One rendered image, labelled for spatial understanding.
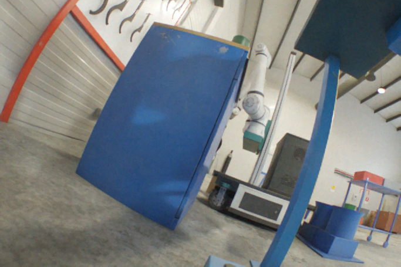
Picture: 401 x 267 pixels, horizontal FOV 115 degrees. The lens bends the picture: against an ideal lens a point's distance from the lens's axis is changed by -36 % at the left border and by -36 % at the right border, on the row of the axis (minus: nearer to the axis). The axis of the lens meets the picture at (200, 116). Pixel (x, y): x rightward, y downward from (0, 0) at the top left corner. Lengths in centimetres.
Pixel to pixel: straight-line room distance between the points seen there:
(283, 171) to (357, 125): 1246
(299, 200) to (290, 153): 100
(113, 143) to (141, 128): 16
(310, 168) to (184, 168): 52
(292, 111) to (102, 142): 1123
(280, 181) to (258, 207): 29
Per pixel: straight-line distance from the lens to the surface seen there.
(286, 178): 174
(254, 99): 161
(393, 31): 91
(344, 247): 171
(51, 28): 142
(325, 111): 90
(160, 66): 102
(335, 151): 1264
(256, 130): 170
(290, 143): 178
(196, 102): 90
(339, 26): 93
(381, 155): 1532
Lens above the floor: 32
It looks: 12 degrees up
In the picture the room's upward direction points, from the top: 24 degrees clockwise
